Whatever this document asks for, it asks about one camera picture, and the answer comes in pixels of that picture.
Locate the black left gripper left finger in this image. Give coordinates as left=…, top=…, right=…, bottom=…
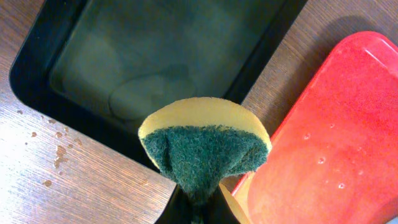
left=155, top=185, right=192, bottom=224

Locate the yellow green scrub sponge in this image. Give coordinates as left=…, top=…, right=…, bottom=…
left=138, top=97, right=272, bottom=223

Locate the red plastic tray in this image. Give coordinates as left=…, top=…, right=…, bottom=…
left=233, top=31, right=397, bottom=223

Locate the black plastic tray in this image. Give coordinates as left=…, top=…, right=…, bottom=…
left=9, top=0, right=305, bottom=168

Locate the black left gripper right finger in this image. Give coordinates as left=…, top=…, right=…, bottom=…
left=207, top=187, right=239, bottom=224

